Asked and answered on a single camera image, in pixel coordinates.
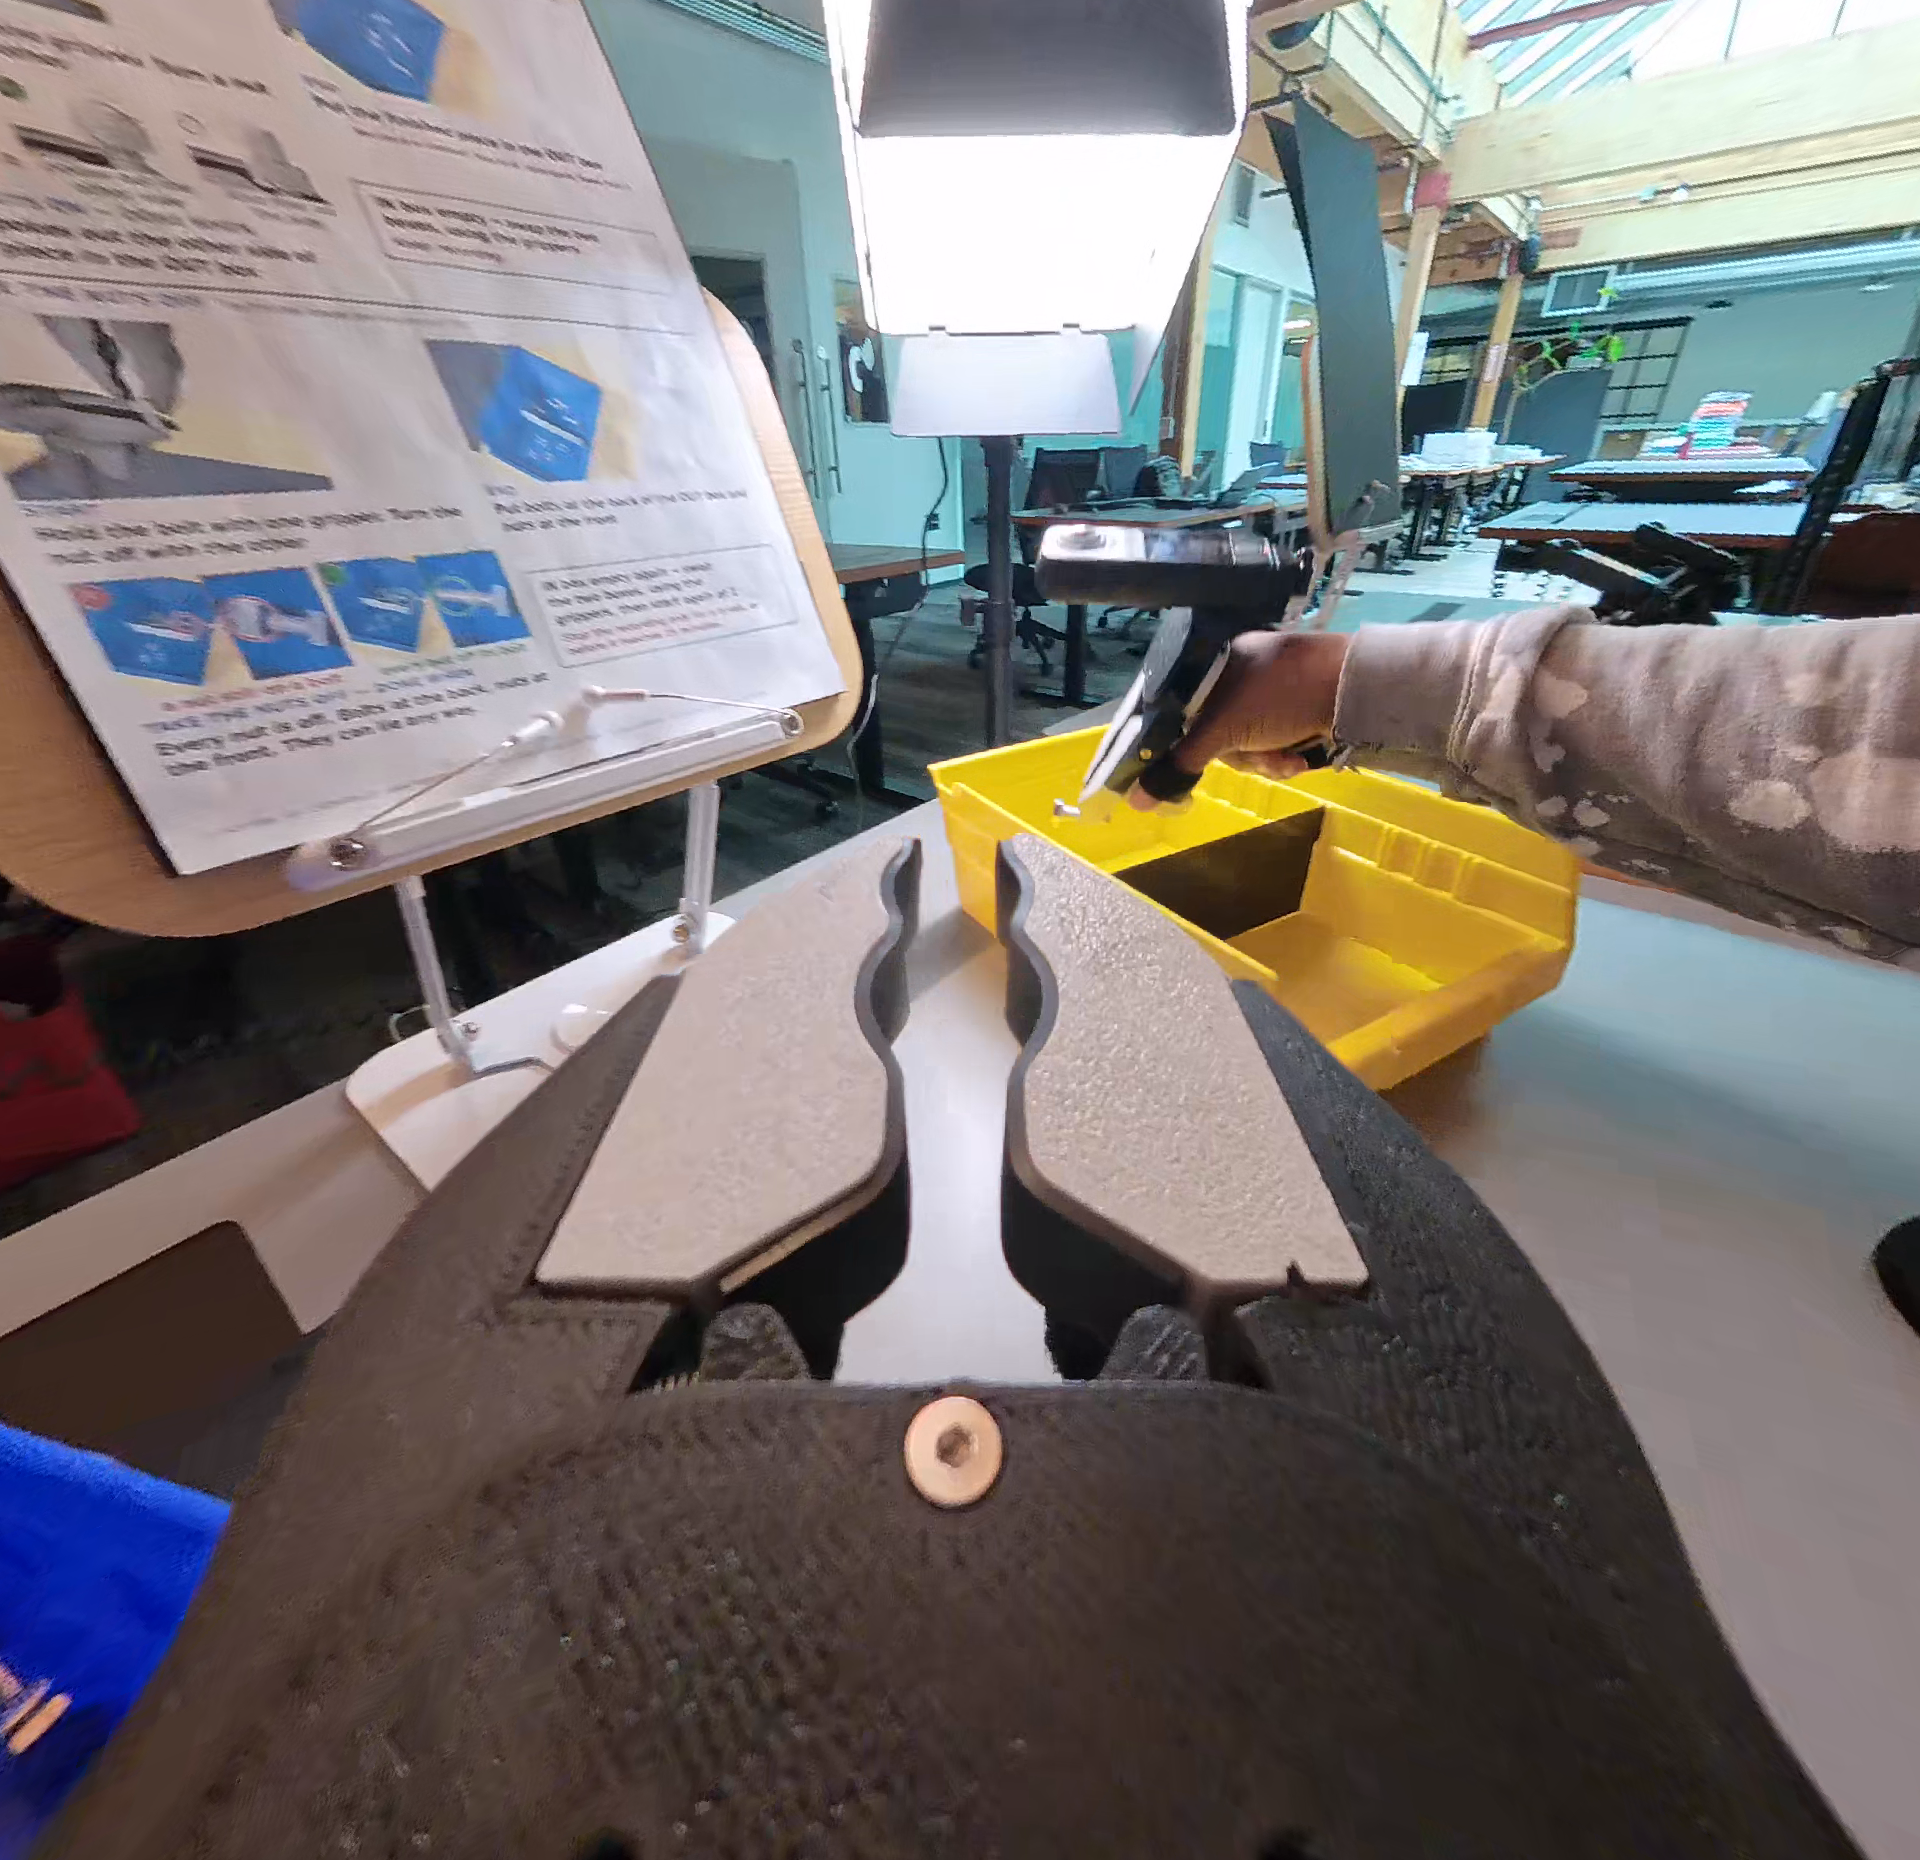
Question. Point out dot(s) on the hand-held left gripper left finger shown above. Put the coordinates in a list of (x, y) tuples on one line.
[(735, 1111)]

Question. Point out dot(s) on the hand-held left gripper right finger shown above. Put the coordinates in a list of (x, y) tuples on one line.
[(1170, 1125)]

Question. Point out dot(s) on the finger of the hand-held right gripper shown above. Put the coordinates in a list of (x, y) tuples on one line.
[(1148, 734)]

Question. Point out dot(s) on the yellow plastic bin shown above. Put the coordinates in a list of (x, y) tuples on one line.
[(1425, 901)]

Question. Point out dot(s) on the person's right forearm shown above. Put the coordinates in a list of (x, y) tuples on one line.
[(1650, 750)]

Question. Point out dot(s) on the person's right hand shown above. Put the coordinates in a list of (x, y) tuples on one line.
[(1274, 704)]

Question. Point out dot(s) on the black office chair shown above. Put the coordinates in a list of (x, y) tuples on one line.
[(1050, 495)]

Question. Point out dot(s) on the black bin divider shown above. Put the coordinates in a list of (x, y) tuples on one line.
[(1230, 878)]

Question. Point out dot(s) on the black light stand pole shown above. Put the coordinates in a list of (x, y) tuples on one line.
[(998, 601)]

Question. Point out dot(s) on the wooden board stand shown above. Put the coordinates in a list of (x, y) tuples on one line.
[(1317, 435)]

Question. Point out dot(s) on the grey desk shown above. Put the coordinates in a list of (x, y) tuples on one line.
[(1425, 593)]

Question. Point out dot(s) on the black flag panel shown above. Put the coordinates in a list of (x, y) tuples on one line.
[(1350, 315)]

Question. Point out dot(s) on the studio light panel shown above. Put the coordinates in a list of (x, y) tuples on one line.
[(1020, 224)]

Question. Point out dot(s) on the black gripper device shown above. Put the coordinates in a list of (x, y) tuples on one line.
[(1634, 579)]

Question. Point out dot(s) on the red bag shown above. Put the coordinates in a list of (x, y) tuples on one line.
[(61, 1080)]

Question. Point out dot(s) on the black monitor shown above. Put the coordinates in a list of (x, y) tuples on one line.
[(1838, 451)]

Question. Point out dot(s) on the blue plastic bin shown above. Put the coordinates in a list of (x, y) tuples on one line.
[(91, 1591)]

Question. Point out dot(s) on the printed instruction sheet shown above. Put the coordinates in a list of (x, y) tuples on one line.
[(374, 315)]

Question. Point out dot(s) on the dark wall picture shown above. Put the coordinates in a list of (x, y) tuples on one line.
[(862, 369)]

